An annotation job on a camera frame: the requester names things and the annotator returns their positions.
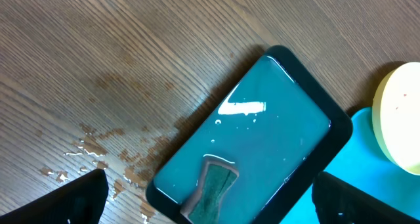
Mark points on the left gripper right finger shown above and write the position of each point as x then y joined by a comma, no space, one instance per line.
339,202

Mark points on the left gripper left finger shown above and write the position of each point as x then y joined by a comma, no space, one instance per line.
80,201

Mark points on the yellow plate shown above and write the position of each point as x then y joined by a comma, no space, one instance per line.
395,116

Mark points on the green orange sponge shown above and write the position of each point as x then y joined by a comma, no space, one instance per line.
204,205

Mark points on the teal plastic tray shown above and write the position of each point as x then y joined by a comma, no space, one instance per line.
362,164

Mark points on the black water tray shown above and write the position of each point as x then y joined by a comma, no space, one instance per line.
278,127

